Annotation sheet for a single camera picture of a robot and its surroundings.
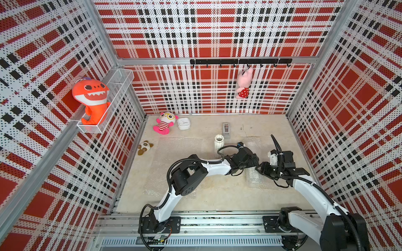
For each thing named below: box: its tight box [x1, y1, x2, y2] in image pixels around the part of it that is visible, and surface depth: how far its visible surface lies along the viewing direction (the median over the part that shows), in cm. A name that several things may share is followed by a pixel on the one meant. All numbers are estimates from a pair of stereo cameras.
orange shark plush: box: [72, 77, 111, 125], surface depth 64 cm
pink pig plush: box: [235, 66, 254, 99], surface depth 95 cm
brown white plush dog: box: [137, 140, 154, 156], surface depth 102 cm
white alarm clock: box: [177, 117, 191, 131], surface depth 114 cm
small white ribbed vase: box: [214, 133, 225, 159], surface depth 88 cm
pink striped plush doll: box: [152, 111, 180, 135], surface depth 112 cm
